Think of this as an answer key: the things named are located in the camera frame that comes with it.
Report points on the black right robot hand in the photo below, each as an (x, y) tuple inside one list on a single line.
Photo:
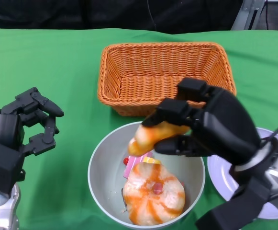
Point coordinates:
[(225, 124)]

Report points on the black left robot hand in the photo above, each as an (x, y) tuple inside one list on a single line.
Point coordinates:
[(4, 134)]

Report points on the small orange striped bread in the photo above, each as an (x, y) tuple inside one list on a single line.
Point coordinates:
[(148, 136)]

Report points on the grey-green round bowl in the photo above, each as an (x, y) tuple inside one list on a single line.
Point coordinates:
[(105, 167)]

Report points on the large orange striped bread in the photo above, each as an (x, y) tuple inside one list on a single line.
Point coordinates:
[(150, 203)]

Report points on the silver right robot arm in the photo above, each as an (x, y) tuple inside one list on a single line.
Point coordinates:
[(248, 198)]

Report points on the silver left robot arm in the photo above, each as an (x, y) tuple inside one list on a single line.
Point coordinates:
[(0, 210)]

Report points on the white round plate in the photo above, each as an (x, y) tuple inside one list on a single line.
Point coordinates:
[(217, 175)]

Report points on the orange wicker basket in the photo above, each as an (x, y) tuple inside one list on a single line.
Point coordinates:
[(141, 72)]

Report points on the pink layered cake slice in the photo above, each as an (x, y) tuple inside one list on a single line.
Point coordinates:
[(130, 165)]

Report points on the green tablecloth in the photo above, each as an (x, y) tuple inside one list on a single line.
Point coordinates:
[(33, 72)]

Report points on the small red cherry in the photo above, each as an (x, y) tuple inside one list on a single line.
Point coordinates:
[(126, 161)]

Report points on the silver metal stand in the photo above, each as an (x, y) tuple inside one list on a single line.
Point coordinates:
[(244, 16)]

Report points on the black backdrop cloth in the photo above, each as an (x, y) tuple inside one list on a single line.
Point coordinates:
[(81, 14)]

